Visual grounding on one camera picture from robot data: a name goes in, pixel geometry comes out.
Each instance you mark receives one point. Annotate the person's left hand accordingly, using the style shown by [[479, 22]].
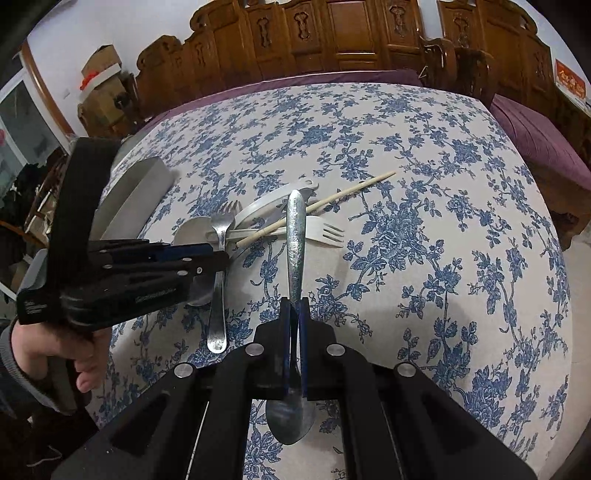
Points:
[[33, 345]]

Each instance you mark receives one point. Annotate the blue floral tablecloth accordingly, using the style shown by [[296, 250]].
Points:
[[450, 262]]

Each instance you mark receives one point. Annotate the metal teaspoon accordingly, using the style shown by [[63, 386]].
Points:
[[290, 419]]

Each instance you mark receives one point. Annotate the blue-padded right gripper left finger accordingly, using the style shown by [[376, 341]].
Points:
[[193, 422]]

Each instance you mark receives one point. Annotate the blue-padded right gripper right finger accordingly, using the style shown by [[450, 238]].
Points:
[[396, 422]]

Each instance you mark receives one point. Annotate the stacked cardboard boxes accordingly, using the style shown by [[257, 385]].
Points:
[[106, 105]]

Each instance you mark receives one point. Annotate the long carved wooden sofa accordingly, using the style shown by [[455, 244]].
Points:
[[236, 43]]

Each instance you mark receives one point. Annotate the grey metal rectangular tray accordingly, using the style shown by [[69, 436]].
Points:
[[131, 201]]

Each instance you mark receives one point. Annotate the metal fork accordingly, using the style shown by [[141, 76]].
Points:
[[217, 342]]

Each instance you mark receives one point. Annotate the white plastic soup spoon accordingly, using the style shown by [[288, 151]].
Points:
[[258, 207]]

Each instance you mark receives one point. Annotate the red gift box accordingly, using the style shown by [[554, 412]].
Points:
[[569, 81]]

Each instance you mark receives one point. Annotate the white plastic fork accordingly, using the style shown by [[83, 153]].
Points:
[[316, 230]]

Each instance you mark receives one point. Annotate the purple armchair cushion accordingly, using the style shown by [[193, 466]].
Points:
[[538, 140]]

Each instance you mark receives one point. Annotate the glass sliding door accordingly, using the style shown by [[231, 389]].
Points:
[[26, 138]]

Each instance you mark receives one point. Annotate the carved wooden armchair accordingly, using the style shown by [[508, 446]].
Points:
[[499, 53]]

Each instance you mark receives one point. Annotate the large metal spoon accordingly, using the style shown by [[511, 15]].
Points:
[[202, 287]]

